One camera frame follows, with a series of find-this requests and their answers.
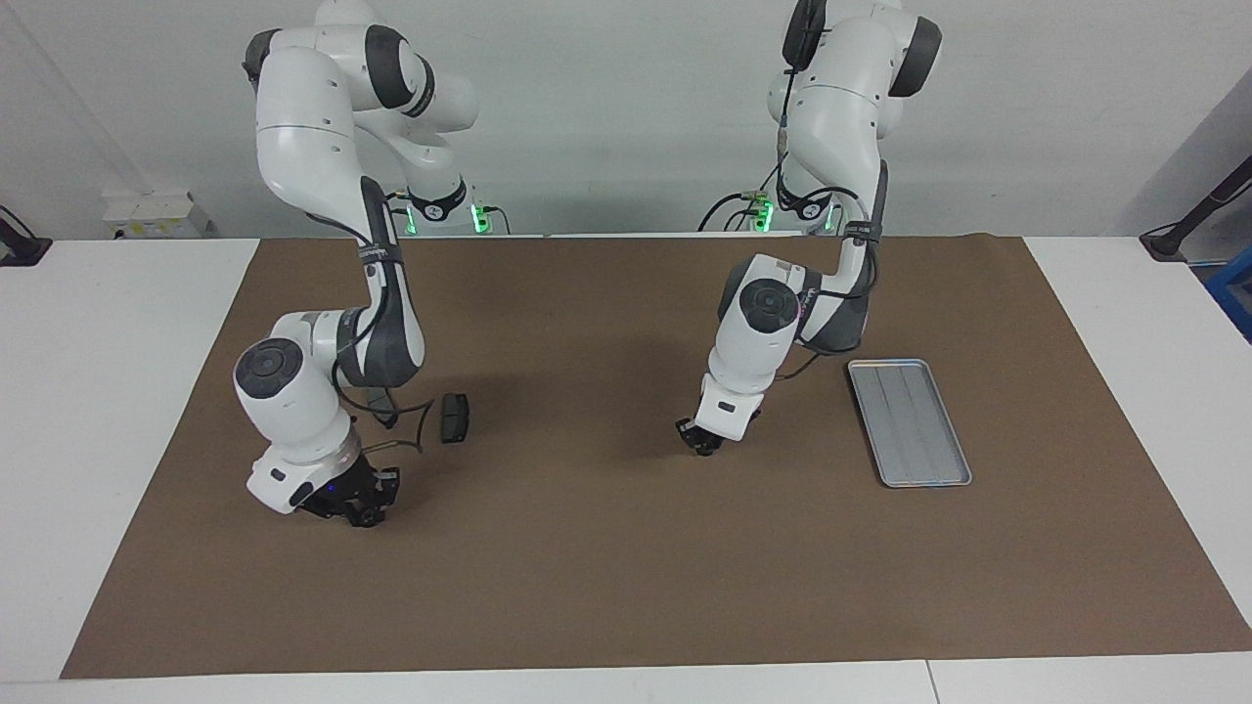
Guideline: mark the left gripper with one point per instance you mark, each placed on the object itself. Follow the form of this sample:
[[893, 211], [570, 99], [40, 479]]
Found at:
[[729, 411]]

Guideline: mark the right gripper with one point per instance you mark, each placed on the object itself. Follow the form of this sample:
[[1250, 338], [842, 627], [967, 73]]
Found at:
[[284, 489]]

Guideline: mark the large black bearing gear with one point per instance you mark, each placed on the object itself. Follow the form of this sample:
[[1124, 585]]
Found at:
[[371, 516]]

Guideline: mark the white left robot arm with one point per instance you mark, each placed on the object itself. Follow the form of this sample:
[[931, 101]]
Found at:
[[841, 98]]

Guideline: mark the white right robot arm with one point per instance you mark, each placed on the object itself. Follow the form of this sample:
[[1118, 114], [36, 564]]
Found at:
[[303, 127]]

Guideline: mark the silver metal tray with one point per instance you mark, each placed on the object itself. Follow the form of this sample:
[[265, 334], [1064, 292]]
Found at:
[[910, 420]]

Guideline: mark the short dark brake pad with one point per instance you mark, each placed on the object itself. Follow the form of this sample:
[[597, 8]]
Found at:
[[455, 418]]

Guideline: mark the brown table mat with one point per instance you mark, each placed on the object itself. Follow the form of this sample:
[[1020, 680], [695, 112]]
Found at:
[[626, 587]]

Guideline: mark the white box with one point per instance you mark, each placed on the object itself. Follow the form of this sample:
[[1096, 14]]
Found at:
[[156, 215]]

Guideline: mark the black angled stand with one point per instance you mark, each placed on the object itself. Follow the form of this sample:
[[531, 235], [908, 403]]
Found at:
[[1174, 240]]

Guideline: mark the blue crate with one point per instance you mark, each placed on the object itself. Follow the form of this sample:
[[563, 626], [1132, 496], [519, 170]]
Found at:
[[1234, 293]]

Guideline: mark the black clamp mount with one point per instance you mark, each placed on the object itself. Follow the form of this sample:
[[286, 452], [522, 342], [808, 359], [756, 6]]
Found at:
[[20, 244]]

